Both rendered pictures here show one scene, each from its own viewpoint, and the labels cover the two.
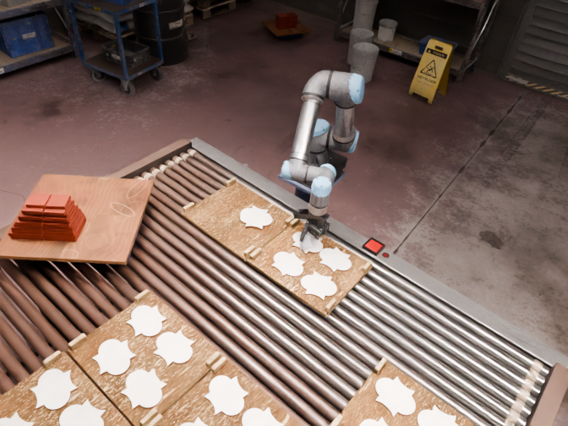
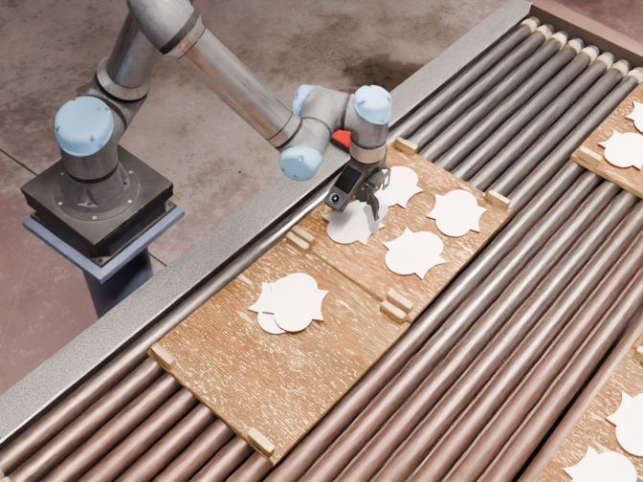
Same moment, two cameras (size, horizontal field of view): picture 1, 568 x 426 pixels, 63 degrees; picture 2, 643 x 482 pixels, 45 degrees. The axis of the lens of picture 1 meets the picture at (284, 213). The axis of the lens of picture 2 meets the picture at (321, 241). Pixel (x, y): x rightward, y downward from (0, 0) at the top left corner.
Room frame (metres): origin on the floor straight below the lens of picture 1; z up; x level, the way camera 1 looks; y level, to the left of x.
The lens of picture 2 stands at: (1.47, 1.06, 2.29)
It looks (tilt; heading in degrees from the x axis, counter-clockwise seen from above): 51 degrees down; 271
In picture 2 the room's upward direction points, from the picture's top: 3 degrees clockwise
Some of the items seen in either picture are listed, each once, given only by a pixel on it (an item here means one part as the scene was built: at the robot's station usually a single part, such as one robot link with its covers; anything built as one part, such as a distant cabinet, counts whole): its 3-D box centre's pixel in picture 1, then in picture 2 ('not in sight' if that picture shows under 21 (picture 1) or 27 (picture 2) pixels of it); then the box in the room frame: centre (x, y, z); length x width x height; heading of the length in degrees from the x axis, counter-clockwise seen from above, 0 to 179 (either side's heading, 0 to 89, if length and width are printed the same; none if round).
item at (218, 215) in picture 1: (239, 217); (281, 339); (1.56, 0.20, 0.93); 0.41 x 0.35 x 0.02; 53
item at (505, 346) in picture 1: (330, 239); (325, 196); (1.49, -0.23, 0.90); 1.95 x 0.05 x 0.05; 53
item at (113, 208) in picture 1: (81, 215); not in sight; (1.37, 0.85, 1.03); 0.50 x 0.50 x 0.02; 3
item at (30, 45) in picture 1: (19, 30); not in sight; (4.82, 3.01, 0.32); 0.50 x 0.41 x 0.37; 143
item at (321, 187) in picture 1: (320, 191); (369, 116); (1.41, -0.14, 1.24); 0.09 x 0.08 x 0.11; 168
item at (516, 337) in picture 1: (339, 233); (302, 186); (1.55, -0.27, 0.89); 2.08 x 0.09 x 0.06; 53
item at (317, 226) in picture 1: (316, 222); (366, 171); (1.41, -0.14, 1.08); 0.09 x 0.08 x 0.12; 53
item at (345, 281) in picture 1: (310, 263); (402, 223); (1.31, -0.13, 0.93); 0.41 x 0.35 x 0.02; 54
